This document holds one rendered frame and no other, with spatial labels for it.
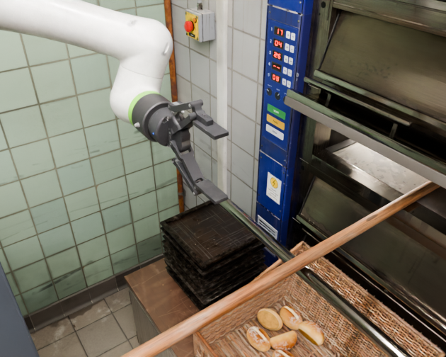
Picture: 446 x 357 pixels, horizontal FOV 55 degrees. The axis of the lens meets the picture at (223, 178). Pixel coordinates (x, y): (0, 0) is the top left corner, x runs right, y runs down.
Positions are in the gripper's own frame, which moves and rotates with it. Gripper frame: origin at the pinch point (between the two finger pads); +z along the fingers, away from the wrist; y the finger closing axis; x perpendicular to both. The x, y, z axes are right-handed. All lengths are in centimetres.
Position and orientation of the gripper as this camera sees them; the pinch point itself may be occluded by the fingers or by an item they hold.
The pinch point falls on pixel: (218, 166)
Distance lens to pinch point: 76.4
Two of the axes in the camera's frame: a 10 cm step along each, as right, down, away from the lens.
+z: 5.7, 4.7, -6.7
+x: -8.2, 3.2, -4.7
